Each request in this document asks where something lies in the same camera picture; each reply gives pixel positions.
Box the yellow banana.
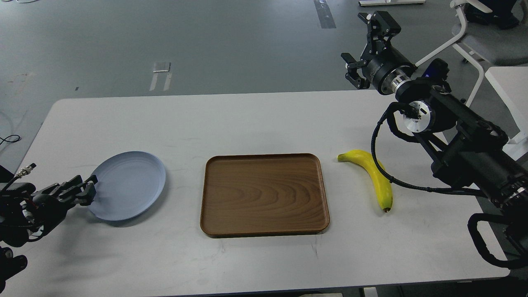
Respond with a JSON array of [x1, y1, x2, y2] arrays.
[[337, 150, 394, 213]]

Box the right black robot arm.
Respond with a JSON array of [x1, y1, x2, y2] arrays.
[[337, 11, 527, 269]]

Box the white floor tape marks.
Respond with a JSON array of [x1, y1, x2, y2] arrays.
[[149, 61, 173, 92]]

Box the grey floor tape strip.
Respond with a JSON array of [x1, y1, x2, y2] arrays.
[[313, 0, 337, 29]]

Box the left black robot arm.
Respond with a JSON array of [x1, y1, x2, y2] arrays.
[[0, 163, 98, 290]]

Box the brown wooden tray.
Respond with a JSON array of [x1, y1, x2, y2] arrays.
[[200, 153, 330, 238]]

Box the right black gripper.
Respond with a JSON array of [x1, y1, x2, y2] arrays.
[[341, 11, 416, 95]]

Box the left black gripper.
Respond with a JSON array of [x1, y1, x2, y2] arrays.
[[25, 175, 98, 231]]

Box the blue round plate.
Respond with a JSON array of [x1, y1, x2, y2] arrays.
[[87, 151, 166, 222]]

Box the white office chair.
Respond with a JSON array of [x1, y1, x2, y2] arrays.
[[415, 0, 528, 106]]

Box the white side table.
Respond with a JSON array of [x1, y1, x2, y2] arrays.
[[485, 66, 528, 159]]

